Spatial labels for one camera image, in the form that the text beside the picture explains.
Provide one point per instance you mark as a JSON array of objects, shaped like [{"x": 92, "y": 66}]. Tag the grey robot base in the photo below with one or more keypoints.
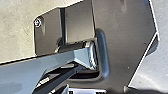
[{"x": 30, "y": 71}]

